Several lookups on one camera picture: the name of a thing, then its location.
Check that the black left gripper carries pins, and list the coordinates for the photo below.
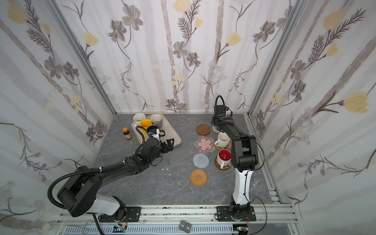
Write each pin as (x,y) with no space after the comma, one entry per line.
(164,145)

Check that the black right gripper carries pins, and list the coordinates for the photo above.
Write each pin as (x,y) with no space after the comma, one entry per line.
(219,118)

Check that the dark brown round wooden coaster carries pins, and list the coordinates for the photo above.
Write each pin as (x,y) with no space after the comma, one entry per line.
(203,129)

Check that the plain white mug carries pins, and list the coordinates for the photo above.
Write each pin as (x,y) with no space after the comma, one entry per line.
(222,140)

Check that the beige plastic tray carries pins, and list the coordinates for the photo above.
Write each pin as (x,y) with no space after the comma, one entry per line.
(170,132)

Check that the cork paw print coaster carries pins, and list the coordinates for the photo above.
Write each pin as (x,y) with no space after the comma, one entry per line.
(228,146)

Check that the pink flower silicone coaster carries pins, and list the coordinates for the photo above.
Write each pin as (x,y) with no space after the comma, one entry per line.
(205,144)

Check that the grey-blue woven round coaster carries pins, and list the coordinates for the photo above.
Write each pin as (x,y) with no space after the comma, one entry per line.
(201,161)

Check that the white mug red interior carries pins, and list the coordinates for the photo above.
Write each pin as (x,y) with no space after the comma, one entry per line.
(224,154)

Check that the rattan wicker round coaster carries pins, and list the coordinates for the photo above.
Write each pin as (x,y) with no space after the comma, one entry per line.
(198,177)

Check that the glossy brown round coaster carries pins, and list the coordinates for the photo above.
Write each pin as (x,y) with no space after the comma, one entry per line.
(222,165)

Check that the blue floral mug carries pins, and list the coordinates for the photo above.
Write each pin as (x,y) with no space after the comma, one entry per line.
(216,130)

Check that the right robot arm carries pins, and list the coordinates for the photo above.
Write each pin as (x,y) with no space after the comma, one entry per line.
(244,158)

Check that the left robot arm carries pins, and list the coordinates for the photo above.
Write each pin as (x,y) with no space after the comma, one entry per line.
(77,192)

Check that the black cup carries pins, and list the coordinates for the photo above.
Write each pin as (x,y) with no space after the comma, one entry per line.
(162,133)

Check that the lavender white cup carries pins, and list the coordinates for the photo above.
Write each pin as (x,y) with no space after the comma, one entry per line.
(157,120)

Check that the yellow cup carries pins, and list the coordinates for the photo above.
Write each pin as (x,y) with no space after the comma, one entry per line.
(145,124)

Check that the white speckled mug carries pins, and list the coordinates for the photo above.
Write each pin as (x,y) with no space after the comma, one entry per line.
(137,118)

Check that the brown bottle orange cap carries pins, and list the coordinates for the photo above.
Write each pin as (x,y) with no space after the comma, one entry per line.
(127,133)

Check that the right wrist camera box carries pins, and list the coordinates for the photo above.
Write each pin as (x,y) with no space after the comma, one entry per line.
(221,110)

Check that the aluminium frame rail base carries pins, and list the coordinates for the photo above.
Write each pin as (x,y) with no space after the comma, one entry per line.
(267,219)

